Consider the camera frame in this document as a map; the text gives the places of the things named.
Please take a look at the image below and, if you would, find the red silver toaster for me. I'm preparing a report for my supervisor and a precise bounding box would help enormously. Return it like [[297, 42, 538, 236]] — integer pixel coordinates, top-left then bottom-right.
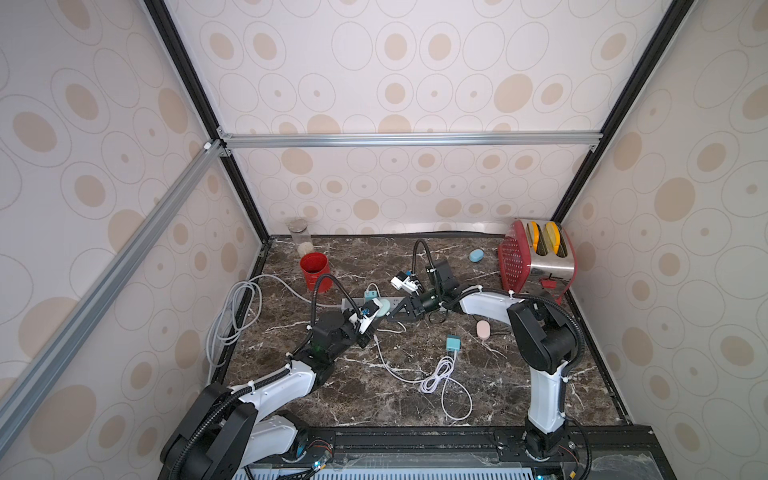
[[498, 219, 577, 304]]

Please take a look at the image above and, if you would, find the red metal cup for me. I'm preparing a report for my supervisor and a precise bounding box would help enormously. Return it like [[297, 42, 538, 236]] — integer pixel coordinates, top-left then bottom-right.
[[299, 252, 330, 292]]

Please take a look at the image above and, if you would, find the power strip white cord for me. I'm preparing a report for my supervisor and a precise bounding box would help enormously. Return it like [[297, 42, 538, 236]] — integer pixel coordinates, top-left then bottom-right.
[[205, 272, 343, 385]]

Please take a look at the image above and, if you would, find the pink earbud case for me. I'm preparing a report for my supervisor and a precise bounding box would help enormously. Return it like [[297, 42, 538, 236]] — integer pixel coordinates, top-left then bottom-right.
[[476, 320, 491, 341]]

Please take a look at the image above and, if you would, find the diagonal aluminium rail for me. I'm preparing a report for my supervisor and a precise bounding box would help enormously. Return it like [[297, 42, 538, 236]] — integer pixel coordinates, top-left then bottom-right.
[[1, 139, 224, 454]]

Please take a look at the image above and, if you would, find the horizontal aluminium rail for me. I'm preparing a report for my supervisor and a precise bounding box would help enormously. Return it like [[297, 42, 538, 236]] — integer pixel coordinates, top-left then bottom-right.
[[209, 130, 603, 150]]

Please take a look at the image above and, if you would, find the green earbud case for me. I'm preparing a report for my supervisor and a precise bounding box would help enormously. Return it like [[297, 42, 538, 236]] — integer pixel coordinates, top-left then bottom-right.
[[373, 298, 391, 318]]

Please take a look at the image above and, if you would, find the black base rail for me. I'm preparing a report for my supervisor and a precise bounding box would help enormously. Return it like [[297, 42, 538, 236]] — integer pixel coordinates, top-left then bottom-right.
[[157, 424, 678, 480]]

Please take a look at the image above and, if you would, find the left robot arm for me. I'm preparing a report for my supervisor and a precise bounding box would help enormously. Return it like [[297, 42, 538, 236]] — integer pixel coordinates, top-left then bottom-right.
[[160, 297, 388, 479]]

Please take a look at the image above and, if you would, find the white usb cable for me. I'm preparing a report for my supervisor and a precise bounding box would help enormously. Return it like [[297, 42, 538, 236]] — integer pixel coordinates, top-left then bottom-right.
[[365, 281, 409, 335], [371, 335, 474, 421]]

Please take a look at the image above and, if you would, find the blue earbud case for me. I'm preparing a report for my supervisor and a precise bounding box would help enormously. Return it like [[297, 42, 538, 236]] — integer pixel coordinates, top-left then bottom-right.
[[469, 249, 485, 263]]

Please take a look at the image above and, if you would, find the clear glass jar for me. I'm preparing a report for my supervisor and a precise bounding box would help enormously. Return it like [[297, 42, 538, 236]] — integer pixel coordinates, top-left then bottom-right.
[[287, 218, 314, 257]]

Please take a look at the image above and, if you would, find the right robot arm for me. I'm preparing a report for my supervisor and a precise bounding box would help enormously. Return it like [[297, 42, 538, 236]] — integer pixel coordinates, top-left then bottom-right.
[[391, 239, 585, 461]]

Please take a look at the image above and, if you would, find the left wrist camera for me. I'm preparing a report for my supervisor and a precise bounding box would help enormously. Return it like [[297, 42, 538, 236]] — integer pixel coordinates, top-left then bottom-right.
[[358, 298, 381, 334]]

